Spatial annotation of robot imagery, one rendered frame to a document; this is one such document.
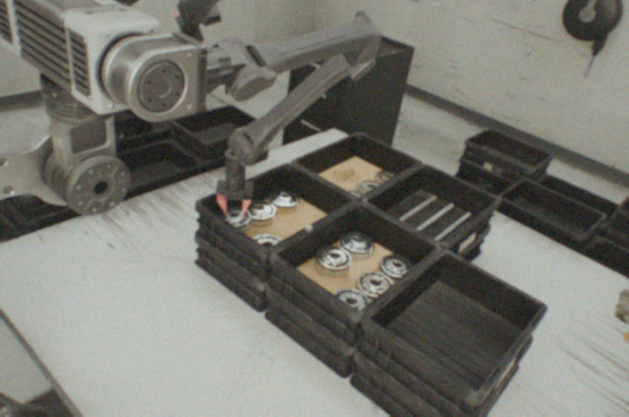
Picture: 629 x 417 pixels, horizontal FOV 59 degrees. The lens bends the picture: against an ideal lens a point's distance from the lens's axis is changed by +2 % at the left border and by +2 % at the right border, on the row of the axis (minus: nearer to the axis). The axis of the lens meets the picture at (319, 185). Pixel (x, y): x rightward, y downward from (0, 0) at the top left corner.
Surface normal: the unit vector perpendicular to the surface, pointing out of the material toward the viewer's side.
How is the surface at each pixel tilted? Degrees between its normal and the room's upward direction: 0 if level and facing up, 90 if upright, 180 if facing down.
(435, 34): 90
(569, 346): 0
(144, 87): 90
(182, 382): 0
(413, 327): 0
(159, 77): 90
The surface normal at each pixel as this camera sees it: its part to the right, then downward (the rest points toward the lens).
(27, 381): 0.14, -0.85
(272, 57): 0.39, -0.47
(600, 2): -0.68, 0.30
